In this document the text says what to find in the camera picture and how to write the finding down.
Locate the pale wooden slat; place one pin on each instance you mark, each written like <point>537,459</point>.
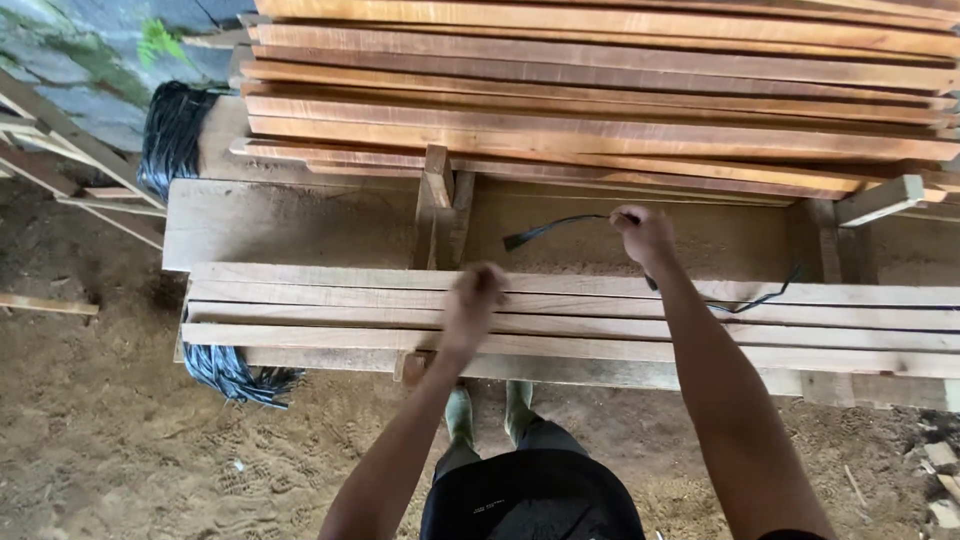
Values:
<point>315,314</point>
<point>315,274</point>
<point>315,293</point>
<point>315,337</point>

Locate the heap of wood scraps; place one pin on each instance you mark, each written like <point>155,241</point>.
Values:
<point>941,480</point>

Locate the person's right hand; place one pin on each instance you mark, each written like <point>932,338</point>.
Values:
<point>649,240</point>

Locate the black shorts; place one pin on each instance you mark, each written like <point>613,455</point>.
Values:
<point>532,495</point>

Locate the person's left fingers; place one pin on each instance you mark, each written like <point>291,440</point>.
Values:
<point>487,283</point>

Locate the short wooden block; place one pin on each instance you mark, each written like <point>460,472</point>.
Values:
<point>879,201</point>

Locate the green plant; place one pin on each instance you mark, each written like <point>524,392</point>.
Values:
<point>159,41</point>

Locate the person's left hand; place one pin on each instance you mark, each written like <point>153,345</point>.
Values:
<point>471,311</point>

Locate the wooden frame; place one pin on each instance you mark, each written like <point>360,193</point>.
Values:
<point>60,142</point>

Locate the thin wooden stick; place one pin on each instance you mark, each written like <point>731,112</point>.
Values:
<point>45,304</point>

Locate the wooden workbench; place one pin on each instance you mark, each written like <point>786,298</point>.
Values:
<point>300,225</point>

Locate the stack of reddish wooden planks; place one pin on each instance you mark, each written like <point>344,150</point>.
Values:
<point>600,97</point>

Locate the person's right fingers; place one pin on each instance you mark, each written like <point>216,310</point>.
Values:
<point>628,219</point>

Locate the green rubber boot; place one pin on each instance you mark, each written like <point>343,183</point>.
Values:
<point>517,409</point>
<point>459,416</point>

